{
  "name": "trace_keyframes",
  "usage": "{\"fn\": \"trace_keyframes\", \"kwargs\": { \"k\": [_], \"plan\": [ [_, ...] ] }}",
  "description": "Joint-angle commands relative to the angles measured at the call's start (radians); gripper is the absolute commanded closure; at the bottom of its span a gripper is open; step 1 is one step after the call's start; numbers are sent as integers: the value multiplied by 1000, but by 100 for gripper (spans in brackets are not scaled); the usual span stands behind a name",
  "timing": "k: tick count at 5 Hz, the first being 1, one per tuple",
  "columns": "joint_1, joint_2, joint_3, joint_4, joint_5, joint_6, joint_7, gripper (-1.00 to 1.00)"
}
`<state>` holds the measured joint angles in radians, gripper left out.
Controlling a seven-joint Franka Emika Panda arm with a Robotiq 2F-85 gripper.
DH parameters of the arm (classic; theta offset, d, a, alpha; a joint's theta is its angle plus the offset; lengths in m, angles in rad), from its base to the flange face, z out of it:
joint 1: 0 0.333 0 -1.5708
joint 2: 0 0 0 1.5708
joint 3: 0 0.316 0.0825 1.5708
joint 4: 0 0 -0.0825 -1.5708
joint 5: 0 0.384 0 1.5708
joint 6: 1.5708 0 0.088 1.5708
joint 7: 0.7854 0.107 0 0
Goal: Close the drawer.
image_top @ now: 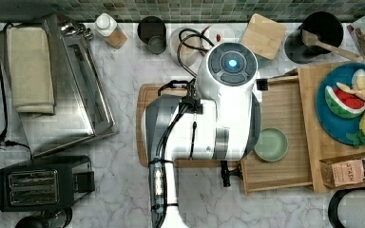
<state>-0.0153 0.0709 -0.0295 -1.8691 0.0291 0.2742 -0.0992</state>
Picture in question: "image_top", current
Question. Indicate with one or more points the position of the wooden drawer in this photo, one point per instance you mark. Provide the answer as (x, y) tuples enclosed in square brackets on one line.
[(281, 108)]

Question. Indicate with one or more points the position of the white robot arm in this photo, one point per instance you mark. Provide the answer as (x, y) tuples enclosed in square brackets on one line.
[(227, 76)]

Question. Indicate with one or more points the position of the wooden cutting board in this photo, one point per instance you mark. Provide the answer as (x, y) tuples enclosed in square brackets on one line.
[(145, 104)]

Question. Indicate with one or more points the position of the clear glass jar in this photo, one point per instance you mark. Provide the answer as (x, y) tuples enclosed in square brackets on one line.
[(188, 55)]

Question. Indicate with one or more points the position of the dark metal cup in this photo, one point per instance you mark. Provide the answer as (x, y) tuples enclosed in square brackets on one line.
[(152, 31)]

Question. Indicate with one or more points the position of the green ceramic plate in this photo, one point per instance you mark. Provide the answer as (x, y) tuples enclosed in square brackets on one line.
[(272, 145)]

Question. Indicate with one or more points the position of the silver toaster oven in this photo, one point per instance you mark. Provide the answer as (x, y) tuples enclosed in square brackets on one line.
[(81, 111)]

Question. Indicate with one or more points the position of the small wooden board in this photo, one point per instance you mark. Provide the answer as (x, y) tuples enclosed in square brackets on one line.
[(263, 36)]

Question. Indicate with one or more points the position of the white capped spice bottle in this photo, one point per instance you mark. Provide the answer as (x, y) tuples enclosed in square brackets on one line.
[(109, 29)]

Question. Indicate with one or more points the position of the wooden spoon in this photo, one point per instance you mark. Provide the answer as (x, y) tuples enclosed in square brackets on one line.
[(311, 39)]

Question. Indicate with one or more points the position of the black toaster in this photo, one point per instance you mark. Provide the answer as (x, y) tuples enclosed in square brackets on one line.
[(45, 183)]

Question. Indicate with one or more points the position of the beige folded towel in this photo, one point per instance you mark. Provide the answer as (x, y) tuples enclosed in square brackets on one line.
[(30, 74)]

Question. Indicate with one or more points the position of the toy watermelon slice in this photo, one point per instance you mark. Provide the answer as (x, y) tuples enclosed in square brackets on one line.
[(344, 105)]

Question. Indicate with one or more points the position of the black kettle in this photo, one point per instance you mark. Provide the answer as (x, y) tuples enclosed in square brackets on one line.
[(58, 218)]

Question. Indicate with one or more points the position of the blue plate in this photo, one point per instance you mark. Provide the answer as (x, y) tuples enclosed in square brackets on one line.
[(337, 127)]

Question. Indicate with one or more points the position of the black round object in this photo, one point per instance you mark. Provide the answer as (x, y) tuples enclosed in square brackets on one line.
[(347, 208)]

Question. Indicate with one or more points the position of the toy peeled banana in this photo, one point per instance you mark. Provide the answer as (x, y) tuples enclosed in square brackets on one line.
[(358, 85)]

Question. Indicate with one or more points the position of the black drawer handle bar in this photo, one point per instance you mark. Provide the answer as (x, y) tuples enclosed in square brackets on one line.
[(226, 173)]

